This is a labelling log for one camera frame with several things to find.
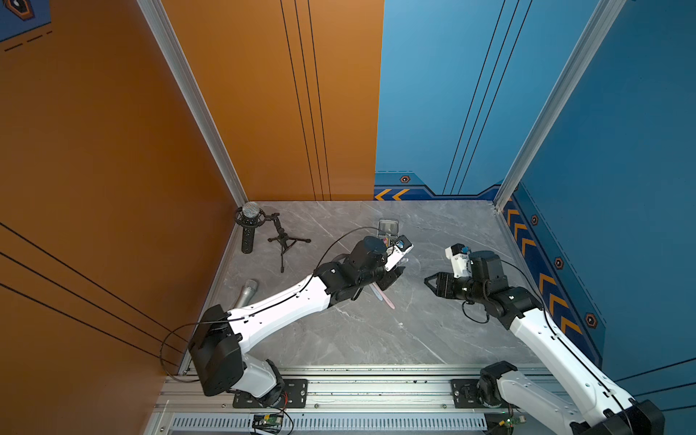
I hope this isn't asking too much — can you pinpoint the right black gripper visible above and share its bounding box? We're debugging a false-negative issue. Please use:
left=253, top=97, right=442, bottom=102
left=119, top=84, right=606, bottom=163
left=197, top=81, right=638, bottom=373
left=421, top=271, right=488, bottom=306

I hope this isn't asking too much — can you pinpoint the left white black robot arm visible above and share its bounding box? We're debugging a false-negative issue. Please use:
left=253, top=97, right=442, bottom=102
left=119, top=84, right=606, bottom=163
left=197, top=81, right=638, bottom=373
left=188, top=236, right=413, bottom=407

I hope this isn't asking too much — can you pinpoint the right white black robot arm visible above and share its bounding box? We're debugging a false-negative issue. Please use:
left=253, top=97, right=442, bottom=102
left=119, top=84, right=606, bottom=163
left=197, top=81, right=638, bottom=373
left=424, top=244, right=666, bottom=434

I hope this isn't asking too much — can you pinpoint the pink toothbrush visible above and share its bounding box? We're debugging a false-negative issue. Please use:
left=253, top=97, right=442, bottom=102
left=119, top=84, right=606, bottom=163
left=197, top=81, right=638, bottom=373
left=377, top=287, right=395, bottom=310

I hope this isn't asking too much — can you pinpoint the far clear plastic cup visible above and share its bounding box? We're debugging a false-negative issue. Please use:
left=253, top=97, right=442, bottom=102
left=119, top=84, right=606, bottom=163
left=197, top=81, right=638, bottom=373
left=378, top=219, right=399, bottom=237

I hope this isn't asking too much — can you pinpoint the black mini tripod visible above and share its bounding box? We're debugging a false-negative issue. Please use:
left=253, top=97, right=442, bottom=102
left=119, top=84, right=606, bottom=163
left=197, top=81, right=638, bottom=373
left=265, top=213, right=312, bottom=274

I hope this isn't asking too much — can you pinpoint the silver metal cylinder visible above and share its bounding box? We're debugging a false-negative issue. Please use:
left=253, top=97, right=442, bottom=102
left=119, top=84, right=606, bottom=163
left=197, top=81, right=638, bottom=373
left=233, top=279, right=258, bottom=309

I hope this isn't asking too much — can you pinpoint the right green circuit board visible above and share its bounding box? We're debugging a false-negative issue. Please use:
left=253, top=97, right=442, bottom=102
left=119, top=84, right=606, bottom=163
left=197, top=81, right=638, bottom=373
left=495, top=415, right=527, bottom=435

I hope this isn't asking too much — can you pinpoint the green circuit board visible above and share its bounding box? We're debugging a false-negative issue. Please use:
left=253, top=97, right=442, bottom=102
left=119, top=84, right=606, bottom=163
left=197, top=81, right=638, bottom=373
left=495, top=415, right=527, bottom=435
left=251, top=413, right=285, bottom=435

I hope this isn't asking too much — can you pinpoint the left green circuit board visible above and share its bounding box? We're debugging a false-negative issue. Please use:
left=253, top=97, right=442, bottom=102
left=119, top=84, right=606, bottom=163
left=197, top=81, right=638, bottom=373
left=251, top=413, right=285, bottom=435

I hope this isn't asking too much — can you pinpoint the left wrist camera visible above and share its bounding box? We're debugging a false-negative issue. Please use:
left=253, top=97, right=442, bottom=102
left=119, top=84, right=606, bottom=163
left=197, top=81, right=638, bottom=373
left=385, top=235, right=413, bottom=272

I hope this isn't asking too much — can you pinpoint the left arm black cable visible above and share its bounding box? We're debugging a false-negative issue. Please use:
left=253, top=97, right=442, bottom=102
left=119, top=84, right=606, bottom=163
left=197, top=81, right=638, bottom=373
left=158, top=227, right=382, bottom=376

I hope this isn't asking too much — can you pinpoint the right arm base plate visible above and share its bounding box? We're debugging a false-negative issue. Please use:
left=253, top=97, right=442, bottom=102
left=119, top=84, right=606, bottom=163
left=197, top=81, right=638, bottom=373
left=449, top=378, right=522, bottom=410

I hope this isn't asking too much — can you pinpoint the aluminium rail frame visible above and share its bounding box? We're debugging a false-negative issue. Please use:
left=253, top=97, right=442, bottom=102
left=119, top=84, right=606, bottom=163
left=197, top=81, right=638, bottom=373
left=145, top=364, right=570, bottom=434

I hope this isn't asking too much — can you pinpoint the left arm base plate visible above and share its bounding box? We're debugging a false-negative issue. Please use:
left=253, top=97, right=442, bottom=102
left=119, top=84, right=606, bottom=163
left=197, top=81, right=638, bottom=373
left=233, top=378, right=308, bottom=410

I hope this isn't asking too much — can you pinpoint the black microphone with mount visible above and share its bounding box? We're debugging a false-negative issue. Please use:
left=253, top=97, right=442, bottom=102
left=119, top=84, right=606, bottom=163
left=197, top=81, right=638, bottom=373
left=235, top=201, right=266, bottom=254

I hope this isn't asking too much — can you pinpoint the right aluminium corner post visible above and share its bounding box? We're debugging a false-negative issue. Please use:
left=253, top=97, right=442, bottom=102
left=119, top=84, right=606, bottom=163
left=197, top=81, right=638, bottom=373
left=493, top=0, right=626, bottom=212

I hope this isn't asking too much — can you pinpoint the aluminium corner post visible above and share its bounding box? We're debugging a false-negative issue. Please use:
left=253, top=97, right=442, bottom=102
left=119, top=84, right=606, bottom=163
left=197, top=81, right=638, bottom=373
left=493, top=0, right=626, bottom=212
left=137, top=0, right=248, bottom=206

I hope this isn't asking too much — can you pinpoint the left aluminium corner post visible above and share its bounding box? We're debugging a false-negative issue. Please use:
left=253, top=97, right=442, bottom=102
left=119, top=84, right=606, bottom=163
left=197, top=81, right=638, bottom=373
left=137, top=0, right=248, bottom=206

